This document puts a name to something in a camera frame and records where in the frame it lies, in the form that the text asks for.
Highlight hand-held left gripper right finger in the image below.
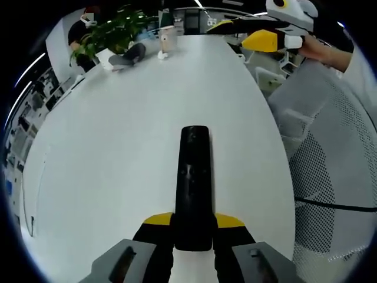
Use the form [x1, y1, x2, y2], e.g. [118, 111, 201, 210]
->
[212, 212, 307, 283]

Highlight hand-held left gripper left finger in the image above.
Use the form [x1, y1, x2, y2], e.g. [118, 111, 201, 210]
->
[79, 211, 177, 283]

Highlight black remote control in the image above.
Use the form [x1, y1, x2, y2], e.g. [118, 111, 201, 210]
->
[173, 125, 214, 252]

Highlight person's right hand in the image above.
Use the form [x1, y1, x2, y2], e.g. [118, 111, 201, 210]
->
[297, 35, 328, 65]

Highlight person's white shirt sleeve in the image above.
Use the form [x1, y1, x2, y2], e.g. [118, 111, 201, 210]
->
[341, 44, 377, 130]

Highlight grey mesh office chair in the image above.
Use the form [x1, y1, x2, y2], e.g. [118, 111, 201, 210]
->
[266, 63, 377, 266]

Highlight grey soft toy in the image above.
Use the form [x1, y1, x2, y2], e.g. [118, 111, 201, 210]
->
[108, 42, 147, 71]

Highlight green leafy plant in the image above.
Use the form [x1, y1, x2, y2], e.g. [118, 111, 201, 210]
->
[69, 8, 154, 67]

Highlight white plant pot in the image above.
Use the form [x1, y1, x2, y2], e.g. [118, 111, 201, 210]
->
[96, 48, 116, 71]

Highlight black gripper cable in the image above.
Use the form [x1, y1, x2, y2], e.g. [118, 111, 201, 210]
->
[294, 196, 377, 212]

